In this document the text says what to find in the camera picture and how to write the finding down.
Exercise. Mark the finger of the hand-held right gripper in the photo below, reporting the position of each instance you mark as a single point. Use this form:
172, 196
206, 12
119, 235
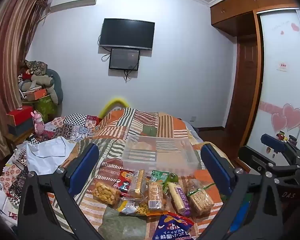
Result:
272, 141
252, 157

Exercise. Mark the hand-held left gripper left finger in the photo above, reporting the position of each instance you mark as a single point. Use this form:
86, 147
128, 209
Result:
86, 165

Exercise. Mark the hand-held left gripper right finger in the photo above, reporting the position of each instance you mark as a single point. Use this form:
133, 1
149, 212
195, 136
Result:
215, 170

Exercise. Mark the brown cracker bag green tie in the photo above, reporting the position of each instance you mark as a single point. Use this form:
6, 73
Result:
201, 200

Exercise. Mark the clear bag of golden puffs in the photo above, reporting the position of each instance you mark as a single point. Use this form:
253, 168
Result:
105, 192

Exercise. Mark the red snack packet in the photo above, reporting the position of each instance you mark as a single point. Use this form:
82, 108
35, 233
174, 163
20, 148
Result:
123, 180

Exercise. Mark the purple labelled wafer packet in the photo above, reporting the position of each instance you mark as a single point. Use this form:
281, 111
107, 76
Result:
178, 200

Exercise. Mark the clear plastic storage container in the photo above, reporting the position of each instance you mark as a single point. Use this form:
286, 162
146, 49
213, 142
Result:
165, 155

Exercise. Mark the clear biscuit packet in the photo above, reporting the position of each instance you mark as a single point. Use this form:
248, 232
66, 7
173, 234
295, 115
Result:
137, 183

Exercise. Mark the clear packet of orange snacks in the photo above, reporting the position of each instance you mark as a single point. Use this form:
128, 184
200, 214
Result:
132, 207

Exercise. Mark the cracker packet with white label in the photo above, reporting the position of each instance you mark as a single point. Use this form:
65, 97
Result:
155, 195

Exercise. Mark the blue chip bag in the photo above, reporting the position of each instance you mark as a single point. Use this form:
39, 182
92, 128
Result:
170, 227

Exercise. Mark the small red yellow figurine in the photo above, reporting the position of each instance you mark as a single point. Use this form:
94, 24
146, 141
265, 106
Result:
281, 136

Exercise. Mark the white plastic bag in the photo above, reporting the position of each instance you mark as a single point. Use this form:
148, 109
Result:
47, 155

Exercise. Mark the checkered patchwork quilt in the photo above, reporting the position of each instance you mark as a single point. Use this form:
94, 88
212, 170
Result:
75, 125

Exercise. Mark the green jelly cup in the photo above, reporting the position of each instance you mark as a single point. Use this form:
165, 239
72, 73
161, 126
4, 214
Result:
173, 178

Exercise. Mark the green snack packet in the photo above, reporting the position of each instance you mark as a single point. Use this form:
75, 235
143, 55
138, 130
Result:
160, 174

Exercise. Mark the white sliding door with hearts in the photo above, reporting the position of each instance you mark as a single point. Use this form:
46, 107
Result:
277, 80

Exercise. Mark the pink rabbit toy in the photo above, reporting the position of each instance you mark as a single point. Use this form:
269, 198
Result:
38, 123

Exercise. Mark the yellow hoop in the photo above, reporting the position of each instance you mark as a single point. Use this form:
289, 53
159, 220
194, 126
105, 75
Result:
110, 103

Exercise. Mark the green box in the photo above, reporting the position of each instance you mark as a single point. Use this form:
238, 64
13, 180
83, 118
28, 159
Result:
47, 106

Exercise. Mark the wooden nightstand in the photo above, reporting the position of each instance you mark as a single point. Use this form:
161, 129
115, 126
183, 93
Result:
16, 140

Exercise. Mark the dark grey box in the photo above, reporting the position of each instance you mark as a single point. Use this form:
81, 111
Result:
21, 128

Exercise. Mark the red white door sticker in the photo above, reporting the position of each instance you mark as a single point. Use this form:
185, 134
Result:
282, 66

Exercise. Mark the red box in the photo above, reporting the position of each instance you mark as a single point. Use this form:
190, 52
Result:
20, 115

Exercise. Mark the grey cushion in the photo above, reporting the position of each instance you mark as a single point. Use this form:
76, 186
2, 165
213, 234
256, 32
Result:
58, 85

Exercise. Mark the orange box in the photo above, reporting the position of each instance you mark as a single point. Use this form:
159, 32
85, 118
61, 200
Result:
36, 93

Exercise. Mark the patterned folded cloth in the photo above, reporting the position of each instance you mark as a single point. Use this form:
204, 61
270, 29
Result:
36, 66

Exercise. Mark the small black monitor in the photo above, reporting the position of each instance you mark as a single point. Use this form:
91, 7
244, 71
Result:
123, 58

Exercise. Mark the striped brown curtain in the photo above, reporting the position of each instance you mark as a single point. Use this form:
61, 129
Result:
10, 55

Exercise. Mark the wooden wardrobe cabinet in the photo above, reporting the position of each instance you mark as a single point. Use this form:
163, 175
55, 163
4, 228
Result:
240, 7

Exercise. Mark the white air conditioner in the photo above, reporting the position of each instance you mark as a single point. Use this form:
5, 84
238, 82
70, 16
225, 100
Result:
72, 2

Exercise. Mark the wall socket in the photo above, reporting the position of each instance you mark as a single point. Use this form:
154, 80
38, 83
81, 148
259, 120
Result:
193, 118

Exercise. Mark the wall-mounted television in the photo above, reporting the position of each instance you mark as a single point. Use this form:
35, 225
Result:
127, 32

